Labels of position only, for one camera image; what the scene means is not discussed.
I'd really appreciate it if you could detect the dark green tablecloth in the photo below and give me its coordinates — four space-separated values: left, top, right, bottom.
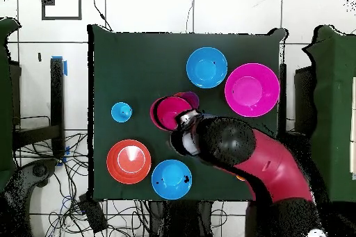
87 24 287 203

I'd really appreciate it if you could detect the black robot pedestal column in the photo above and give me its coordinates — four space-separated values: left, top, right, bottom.
148 199 213 237

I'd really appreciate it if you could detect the dark green side cloth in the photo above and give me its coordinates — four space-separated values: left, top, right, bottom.
0 17 22 190
302 24 356 209

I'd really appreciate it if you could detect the black stand base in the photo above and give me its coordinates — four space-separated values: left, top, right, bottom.
5 158 59 237

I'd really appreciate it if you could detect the black side frame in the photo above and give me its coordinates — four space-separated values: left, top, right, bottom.
293 65 316 138

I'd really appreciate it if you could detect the large pink plastic bowl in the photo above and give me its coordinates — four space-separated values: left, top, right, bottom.
224 63 281 117

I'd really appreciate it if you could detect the black power brick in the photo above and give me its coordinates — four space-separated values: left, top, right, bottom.
79 195 108 234

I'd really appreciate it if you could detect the white panel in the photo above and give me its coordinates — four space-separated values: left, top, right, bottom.
346 76 356 180

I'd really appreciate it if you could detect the blue plastic bowl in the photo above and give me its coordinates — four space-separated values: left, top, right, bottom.
151 159 193 201
186 47 229 90

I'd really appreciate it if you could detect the light blue plastic cup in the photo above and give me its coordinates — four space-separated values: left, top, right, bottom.
111 101 134 124

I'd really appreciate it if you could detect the purple plastic cup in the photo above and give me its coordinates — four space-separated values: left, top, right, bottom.
173 91 200 110

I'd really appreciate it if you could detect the small crimson plastic bowl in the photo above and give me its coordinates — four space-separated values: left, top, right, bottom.
149 95 196 132

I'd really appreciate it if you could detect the grey square floor frame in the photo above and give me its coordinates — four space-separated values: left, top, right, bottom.
41 0 83 21

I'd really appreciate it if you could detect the large orange-red plastic bowl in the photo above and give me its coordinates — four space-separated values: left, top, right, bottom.
106 138 152 185

